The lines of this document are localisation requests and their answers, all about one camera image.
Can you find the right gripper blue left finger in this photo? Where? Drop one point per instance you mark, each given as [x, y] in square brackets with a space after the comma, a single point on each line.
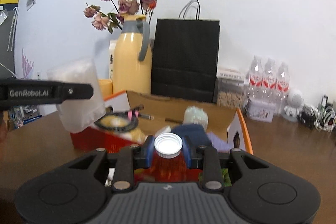
[127, 160]

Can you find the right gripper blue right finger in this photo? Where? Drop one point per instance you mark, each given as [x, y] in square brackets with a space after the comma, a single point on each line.
[208, 160]

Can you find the white jar lid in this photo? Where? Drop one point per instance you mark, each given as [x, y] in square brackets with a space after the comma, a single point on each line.
[168, 145]

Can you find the clear plastic container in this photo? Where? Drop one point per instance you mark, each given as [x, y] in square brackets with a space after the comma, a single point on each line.
[83, 104]

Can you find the navy blue pouch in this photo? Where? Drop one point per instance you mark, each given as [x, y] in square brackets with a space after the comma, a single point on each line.
[195, 132]

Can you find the yellow plush toy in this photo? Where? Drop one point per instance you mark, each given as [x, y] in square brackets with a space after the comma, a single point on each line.
[122, 126]

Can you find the mint knitted ball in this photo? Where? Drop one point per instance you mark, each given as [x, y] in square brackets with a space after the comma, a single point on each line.
[195, 115]

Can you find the red orange cardboard box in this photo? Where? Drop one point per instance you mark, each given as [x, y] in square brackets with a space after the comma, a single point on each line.
[227, 124]

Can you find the yellow ceramic mug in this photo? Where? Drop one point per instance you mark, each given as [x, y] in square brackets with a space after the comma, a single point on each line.
[106, 87]

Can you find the clear jar of nuts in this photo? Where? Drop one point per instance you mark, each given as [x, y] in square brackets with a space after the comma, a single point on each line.
[230, 88]

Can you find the grey refrigerator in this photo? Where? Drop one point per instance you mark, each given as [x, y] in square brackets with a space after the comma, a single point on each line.
[9, 16]

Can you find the water bottle left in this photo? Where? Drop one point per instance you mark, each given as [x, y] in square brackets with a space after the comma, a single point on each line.
[255, 79]

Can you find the water bottle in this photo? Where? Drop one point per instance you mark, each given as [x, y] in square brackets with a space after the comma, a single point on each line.
[282, 86]
[269, 81]
[255, 79]

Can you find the yellow thermos jug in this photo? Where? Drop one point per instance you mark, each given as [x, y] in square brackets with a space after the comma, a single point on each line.
[132, 56]

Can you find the black paper bag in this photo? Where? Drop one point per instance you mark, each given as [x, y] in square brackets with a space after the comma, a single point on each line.
[185, 56]

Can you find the water bottle middle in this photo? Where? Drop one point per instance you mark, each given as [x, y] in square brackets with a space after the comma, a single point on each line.
[269, 81]

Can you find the white milk carton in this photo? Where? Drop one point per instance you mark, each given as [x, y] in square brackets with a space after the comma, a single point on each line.
[112, 46]

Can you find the white astronaut figurine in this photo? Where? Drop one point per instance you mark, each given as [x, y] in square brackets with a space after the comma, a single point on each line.
[294, 103]

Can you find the water bottle right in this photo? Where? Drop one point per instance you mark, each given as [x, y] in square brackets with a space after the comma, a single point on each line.
[282, 86]

